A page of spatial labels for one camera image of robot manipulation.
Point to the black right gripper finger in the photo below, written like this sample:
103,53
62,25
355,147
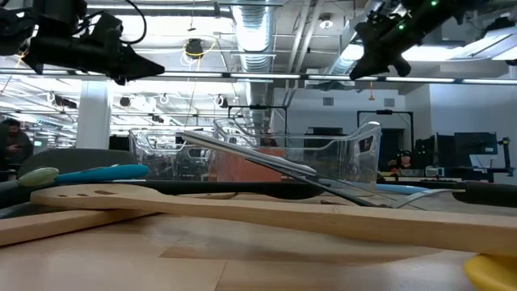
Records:
402,64
369,62

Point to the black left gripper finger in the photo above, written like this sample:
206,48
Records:
135,60
137,74

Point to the teal plastic utensil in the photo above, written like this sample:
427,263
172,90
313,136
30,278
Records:
101,174

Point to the silver metal tongs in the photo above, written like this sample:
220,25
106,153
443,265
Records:
250,153

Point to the large wooden slotted turner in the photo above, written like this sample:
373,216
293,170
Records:
282,220

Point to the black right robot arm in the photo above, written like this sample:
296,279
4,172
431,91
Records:
444,10

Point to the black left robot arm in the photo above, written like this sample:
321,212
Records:
12,28

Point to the black ceiling spotlight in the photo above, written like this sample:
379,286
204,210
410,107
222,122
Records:
64,102
125,102

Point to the round ceiling fixture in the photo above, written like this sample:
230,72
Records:
326,22

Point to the white building column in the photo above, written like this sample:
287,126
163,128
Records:
93,117

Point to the clear plastic bin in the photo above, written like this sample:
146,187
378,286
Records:
139,161
323,157

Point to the black computer monitor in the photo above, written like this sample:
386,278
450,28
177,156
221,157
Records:
434,151
476,143

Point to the long ceiling light bar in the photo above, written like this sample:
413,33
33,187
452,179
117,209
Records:
262,76

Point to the orange plastic bin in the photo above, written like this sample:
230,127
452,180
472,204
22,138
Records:
230,169

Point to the black office desk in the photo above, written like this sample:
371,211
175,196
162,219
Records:
484,174

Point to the black equipment stand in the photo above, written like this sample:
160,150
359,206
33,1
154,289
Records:
505,157

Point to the wooden slotted spoon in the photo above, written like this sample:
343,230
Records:
60,226

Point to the yellow plastic spoon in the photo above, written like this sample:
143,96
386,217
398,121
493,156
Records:
493,275

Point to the silver slanted ventilation duct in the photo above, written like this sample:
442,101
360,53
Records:
343,64

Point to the black rig frame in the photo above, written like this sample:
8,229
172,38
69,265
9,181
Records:
258,107
383,112

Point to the silver spiral ventilation duct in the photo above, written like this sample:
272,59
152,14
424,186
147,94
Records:
253,32

